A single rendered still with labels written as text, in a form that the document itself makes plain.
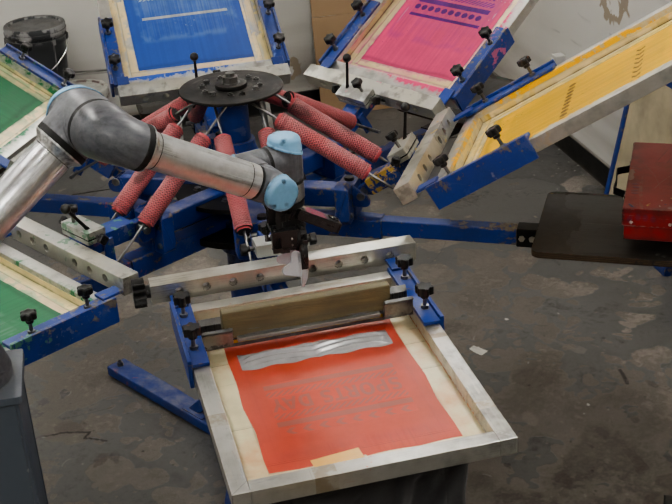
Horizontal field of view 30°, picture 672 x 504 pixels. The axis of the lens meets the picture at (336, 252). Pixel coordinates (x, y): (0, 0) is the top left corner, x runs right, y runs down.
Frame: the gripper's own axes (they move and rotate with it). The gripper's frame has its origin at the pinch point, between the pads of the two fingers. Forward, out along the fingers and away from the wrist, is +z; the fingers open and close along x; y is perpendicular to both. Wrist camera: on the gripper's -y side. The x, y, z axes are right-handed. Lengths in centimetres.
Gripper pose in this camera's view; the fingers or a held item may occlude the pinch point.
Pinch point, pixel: (303, 276)
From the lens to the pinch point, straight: 291.4
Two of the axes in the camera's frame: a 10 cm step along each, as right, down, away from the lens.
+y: -9.7, 1.6, -2.1
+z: 0.5, 9.0, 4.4
